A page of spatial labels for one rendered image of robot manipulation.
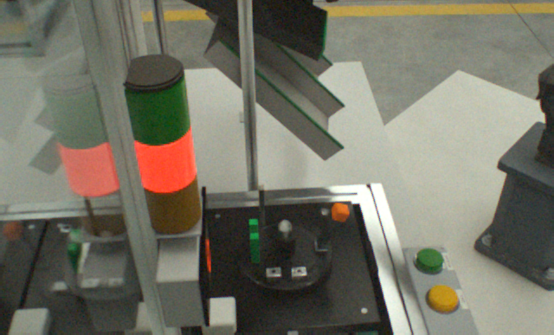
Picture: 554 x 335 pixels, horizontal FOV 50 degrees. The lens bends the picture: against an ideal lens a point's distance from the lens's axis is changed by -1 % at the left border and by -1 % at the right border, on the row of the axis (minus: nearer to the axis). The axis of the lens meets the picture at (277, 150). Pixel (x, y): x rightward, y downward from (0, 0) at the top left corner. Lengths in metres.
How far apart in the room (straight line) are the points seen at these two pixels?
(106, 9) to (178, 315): 0.29
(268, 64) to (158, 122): 0.63
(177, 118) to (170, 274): 0.15
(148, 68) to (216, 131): 0.87
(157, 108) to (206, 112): 0.94
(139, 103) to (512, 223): 0.73
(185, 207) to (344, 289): 0.40
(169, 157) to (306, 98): 0.65
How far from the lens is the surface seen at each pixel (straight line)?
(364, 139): 1.31
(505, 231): 1.07
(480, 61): 3.45
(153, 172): 0.50
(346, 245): 0.93
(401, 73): 3.24
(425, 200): 1.19
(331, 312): 0.85
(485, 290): 1.06
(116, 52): 0.45
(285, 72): 1.09
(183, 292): 0.55
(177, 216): 0.53
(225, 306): 0.83
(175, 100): 0.46
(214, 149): 1.28
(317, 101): 1.12
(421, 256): 0.93
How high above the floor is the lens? 1.65
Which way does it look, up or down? 39 degrees down
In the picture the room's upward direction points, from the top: 1 degrees counter-clockwise
